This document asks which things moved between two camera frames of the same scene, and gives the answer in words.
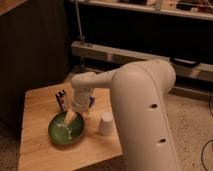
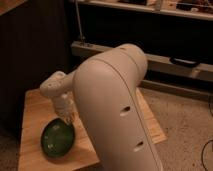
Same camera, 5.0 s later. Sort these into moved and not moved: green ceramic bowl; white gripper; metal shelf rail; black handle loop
Moved: white gripper; green ceramic bowl
Not moved: metal shelf rail; black handle loop
